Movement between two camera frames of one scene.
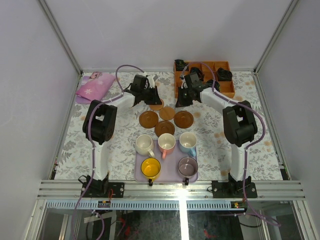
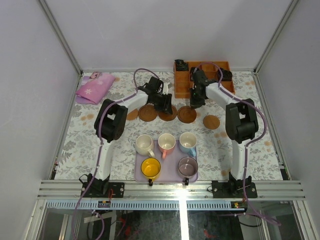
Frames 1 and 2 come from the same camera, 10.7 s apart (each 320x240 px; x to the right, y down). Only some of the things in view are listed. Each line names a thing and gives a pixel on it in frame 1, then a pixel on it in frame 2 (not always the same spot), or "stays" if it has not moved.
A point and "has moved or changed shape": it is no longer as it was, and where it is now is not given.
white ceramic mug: [143, 144] stays
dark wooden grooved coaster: [148, 119] has moved or changed shape
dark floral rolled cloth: [223, 75] stays
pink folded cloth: [94, 87] stays
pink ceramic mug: [166, 142] stays
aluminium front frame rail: [71, 190] stays
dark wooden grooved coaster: [183, 119] has moved or changed shape
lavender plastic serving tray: [169, 172] stays
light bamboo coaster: [167, 113] -> [211, 122]
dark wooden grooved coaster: [163, 127] -> [167, 116]
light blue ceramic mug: [187, 143] stays
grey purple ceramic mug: [187, 167] stays
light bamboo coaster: [157, 107] has moved or changed shape
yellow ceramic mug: [150, 167] stays
